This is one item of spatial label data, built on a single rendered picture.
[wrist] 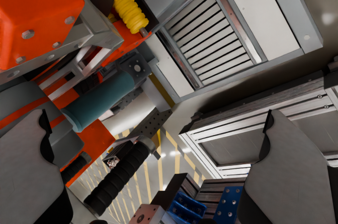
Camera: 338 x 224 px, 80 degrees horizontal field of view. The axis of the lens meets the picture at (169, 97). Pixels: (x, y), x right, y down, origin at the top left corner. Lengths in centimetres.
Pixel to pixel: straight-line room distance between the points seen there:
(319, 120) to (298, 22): 37
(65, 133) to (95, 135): 55
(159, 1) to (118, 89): 39
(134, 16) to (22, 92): 31
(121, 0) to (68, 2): 39
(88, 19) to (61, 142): 25
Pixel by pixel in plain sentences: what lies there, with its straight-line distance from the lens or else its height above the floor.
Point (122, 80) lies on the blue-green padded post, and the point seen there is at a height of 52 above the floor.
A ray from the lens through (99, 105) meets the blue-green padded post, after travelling 66.
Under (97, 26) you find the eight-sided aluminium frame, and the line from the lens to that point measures 33.
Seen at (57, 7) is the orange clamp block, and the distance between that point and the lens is 20.
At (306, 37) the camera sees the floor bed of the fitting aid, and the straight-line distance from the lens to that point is 92.
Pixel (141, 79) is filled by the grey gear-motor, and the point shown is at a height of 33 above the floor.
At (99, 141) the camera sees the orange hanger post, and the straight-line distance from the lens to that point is 102.
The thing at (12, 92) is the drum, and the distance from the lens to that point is 47.
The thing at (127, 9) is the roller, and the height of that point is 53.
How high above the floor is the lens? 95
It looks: 42 degrees down
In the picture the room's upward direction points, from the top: 137 degrees counter-clockwise
